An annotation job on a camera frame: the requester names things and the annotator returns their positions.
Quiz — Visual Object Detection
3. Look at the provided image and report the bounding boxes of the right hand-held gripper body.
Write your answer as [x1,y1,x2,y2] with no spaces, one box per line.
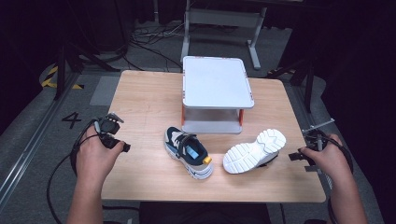
[302,118,336,152]

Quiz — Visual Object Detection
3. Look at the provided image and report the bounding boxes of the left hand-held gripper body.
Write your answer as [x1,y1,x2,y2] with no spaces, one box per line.
[93,112,126,152]

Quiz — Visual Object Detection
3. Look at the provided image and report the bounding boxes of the navy and beige sneaker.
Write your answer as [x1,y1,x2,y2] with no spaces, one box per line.
[221,128,288,175]
[163,125,215,181]

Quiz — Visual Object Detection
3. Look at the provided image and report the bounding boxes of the white shoe rack orange posts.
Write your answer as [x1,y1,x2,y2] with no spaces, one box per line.
[180,55,256,135]

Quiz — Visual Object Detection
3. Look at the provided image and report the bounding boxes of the person's right hand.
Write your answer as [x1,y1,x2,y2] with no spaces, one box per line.
[299,133,353,189]

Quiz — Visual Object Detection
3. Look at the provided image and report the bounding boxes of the person's left hand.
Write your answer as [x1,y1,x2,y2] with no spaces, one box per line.
[76,125,125,185]

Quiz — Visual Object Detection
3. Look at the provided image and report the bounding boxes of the black metal stand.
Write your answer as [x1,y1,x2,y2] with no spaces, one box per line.
[266,58,316,114]
[53,41,121,101]

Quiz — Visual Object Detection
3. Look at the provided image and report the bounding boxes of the yellow and black floor tape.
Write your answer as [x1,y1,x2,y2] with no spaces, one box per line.
[40,64,85,91]

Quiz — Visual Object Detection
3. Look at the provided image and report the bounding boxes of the person's dark clothing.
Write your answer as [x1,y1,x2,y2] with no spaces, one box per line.
[138,202,273,224]

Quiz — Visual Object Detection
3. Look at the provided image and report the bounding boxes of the grey metal stand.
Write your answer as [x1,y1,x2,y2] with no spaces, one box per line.
[179,0,269,71]

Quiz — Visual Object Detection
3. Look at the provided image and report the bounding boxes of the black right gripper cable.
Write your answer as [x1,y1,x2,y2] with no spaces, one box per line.
[322,133,355,224]

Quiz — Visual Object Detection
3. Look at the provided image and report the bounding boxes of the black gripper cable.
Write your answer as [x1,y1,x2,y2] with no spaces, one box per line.
[46,119,105,224]
[322,133,355,224]

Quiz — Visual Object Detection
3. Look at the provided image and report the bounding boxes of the metal floor rail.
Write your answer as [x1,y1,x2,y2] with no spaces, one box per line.
[0,72,80,202]

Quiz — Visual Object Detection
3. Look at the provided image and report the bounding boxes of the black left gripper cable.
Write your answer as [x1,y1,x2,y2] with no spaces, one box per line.
[46,119,105,224]

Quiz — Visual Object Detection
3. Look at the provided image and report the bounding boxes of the bundle of floor cables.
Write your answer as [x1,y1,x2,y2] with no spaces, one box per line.
[128,21,185,73]

